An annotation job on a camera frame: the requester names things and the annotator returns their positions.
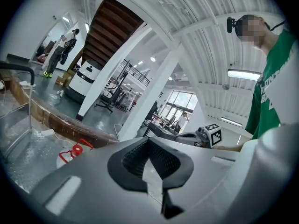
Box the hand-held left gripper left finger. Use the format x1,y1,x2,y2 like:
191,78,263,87
30,136,163,224

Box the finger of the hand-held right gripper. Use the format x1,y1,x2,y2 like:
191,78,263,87
175,132,199,145

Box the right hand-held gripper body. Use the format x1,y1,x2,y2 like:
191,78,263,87
195,123,222,149

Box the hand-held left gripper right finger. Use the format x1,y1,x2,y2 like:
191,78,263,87
149,136,243,224

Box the red bottle cap with handle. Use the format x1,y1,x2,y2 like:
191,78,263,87
56,138,94,170

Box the metal platform trolley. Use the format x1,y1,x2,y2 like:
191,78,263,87
0,61,78,193

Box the person's right forearm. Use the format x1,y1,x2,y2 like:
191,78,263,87
214,145,243,153

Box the black table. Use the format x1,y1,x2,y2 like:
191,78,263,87
141,121,180,141

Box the glass entrance doors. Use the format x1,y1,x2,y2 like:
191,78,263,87
161,90,198,126

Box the black office chair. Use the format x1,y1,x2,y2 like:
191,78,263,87
144,101,159,121

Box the white pillar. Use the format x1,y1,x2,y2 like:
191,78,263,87
116,43,185,142

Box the person's green t-shirt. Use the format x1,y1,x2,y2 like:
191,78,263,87
244,29,299,140

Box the long ceiling light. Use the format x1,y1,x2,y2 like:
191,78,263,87
228,69,262,81

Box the brown platform edge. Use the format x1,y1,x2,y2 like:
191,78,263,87
0,69,119,149

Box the black balcony railing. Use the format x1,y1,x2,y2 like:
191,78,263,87
118,59,151,87

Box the person's head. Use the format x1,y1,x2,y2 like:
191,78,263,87
235,14,269,51

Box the white service robot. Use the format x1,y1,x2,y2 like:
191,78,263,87
64,59,102,104

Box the pile of cardboard boxes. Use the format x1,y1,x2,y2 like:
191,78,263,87
56,69,77,86

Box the wooden staircase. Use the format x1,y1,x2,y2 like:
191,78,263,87
80,0,145,67

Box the long white cable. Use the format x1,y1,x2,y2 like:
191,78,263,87
114,124,122,141

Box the black head camera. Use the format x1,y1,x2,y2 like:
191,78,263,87
226,17,237,34

